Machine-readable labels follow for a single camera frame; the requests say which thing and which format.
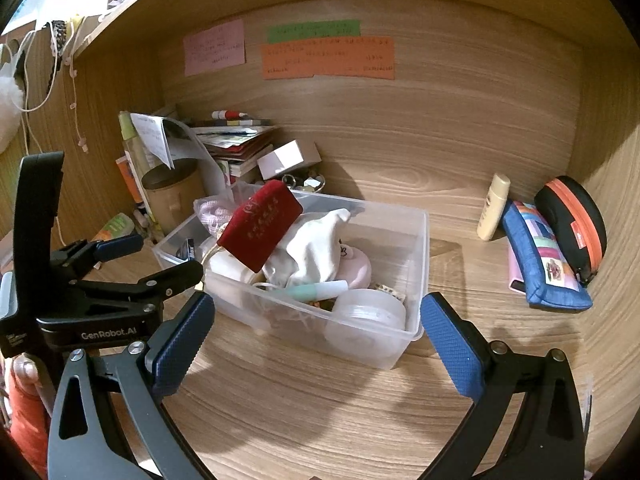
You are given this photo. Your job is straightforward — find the mint white tube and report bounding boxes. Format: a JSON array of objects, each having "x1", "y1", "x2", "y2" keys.
[{"x1": 270, "y1": 280, "x2": 348, "y2": 304}]

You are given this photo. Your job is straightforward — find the white drawstring cloth pouch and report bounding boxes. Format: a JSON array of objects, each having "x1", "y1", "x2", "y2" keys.
[{"x1": 262, "y1": 208, "x2": 352, "y2": 288}]

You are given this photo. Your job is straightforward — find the white round powder jar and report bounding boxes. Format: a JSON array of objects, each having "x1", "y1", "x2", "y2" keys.
[{"x1": 324, "y1": 288, "x2": 407, "y2": 360}]

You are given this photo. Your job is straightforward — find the pink round case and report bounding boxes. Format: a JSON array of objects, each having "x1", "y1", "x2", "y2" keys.
[{"x1": 335, "y1": 245, "x2": 372, "y2": 289}]

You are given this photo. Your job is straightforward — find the translucent jar beige contents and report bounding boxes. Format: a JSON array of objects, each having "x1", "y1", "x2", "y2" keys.
[{"x1": 198, "y1": 236, "x2": 264, "y2": 309}]

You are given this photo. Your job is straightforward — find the orange sleeve forearm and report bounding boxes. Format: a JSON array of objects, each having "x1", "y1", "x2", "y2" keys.
[{"x1": 6, "y1": 379, "x2": 49, "y2": 479}]

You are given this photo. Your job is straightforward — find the person left hand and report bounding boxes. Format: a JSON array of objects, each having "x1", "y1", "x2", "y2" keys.
[{"x1": 10, "y1": 353, "x2": 56, "y2": 416}]

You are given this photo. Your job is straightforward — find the orange green sanitizer tube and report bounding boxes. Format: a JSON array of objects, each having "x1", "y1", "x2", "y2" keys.
[{"x1": 93, "y1": 212, "x2": 134, "y2": 242}]

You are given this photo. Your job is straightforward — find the green spray bottle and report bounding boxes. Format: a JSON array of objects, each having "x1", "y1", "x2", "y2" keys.
[{"x1": 118, "y1": 110, "x2": 150, "y2": 179}]

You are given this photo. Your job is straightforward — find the blue patchwork pencil pouch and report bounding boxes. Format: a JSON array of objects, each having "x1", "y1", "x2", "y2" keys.
[{"x1": 501, "y1": 200, "x2": 592, "y2": 311}]

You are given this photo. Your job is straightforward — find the white printed paper sheet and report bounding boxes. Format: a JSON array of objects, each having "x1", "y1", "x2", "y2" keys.
[{"x1": 130, "y1": 113, "x2": 202, "y2": 169}]

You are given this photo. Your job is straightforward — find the stack of books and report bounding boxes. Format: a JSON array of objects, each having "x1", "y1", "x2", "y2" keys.
[{"x1": 192, "y1": 125, "x2": 278, "y2": 185}]

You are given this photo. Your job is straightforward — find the white fluffy plush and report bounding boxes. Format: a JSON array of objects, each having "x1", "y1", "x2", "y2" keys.
[{"x1": 0, "y1": 75, "x2": 24, "y2": 153}]

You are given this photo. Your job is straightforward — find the bowl of trinkets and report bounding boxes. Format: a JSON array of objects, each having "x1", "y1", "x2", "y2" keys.
[{"x1": 281, "y1": 171, "x2": 326, "y2": 193}]

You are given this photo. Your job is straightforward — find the clear plastic storage bin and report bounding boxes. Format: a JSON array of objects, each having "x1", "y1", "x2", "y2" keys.
[{"x1": 153, "y1": 182, "x2": 428, "y2": 370}]

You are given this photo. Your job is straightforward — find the red white marker pen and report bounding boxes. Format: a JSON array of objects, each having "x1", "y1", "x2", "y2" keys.
[{"x1": 212, "y1": 110, "x2": 250, "y2": 120}]

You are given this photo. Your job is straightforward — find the white small cardboard box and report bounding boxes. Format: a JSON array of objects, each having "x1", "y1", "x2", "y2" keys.
[{"x1": 257, "y1": 140, "x2": 322, "y2": 180}]

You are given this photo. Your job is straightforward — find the black orange round case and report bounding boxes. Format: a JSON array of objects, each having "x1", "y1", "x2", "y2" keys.
[{"x1": 534, "y1": 176, "x2": 608, "y2": 286}]

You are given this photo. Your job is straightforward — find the cream small lotion bottle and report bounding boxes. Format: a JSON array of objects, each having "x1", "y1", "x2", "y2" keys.
[{"x1": 476, "y1": 174, "x2": 511, "y2": 242}]

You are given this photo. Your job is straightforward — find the pink sticky note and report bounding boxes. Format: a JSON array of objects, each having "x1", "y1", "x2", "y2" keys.
[{"x1": 183, "y1": 18, "x2": 246, "y2": 77}]

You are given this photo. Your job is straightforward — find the orange sticky note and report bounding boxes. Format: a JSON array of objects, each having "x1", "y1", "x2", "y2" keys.
[{"x1": 260, "y1": 36, "x2": 395, "y2": 80}]

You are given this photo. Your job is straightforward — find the green sticky note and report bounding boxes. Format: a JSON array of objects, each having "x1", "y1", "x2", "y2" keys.
[{"x1": 267, "y1": 20, "x2": 361, "y2": 44}]

